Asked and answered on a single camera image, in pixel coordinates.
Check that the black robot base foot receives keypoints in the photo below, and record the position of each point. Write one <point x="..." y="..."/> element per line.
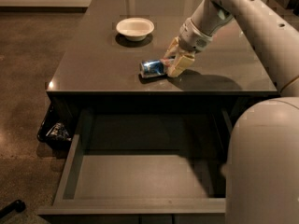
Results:
<point x="17" y="206"/>

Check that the grey counter cabinet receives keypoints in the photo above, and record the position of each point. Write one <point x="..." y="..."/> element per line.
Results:
<point x="101" y="67"/>

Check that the white bowl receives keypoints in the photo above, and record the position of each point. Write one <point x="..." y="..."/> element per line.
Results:
<point x="135" y="29"/>

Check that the black bin with trash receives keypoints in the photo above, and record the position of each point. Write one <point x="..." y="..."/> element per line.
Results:
<point x="53" y="132"/>

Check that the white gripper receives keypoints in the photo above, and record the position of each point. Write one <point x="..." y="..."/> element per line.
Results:
<point x="193" y="37"/>

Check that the open grey top drawer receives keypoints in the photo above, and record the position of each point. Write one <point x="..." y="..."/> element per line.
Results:
<point x="142" y="169"/>

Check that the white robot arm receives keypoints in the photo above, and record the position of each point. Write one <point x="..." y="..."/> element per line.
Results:
<point x="262" y="168"/>

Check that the blue silver redbull can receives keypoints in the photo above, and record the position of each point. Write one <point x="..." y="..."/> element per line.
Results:
<point x="155" y="68"/>

